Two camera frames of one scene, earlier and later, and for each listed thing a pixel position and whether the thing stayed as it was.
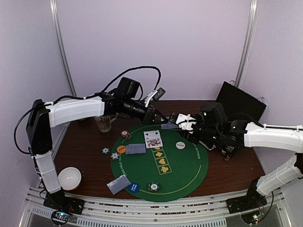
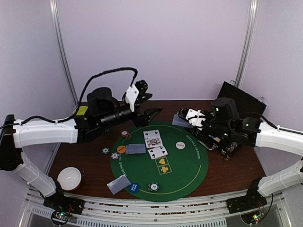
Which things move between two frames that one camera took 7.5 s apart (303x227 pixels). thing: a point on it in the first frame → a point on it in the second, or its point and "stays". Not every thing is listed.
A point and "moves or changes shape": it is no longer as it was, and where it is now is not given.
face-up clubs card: [152, 134] stays
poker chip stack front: [153, 187] stays
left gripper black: [150, 115] → [145, 118]
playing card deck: [169, 126] moves or changes shape
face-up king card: [154, 143] stays
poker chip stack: [125, 134] stays
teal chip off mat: [105, 150] stays
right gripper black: [187, 132] → [193, 121]
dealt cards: [119, 184] stays
